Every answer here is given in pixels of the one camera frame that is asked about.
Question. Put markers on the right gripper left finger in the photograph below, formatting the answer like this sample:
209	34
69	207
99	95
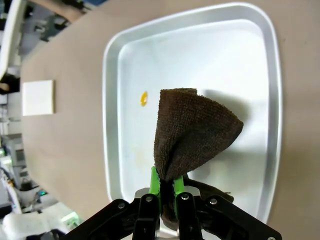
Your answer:
147	217

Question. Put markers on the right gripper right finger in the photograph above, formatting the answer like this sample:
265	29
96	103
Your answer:
190	217

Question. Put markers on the dark brown cloth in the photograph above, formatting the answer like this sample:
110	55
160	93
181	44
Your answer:
192	130

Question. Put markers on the person right forearm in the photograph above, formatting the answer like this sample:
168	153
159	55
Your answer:
62	10

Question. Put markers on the orange food crumb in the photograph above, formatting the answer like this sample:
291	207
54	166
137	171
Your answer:
144	99

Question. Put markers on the white lint roller stand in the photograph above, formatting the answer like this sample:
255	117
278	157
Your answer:
37	97

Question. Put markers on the silver metal tray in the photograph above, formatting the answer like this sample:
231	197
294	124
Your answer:
200	55

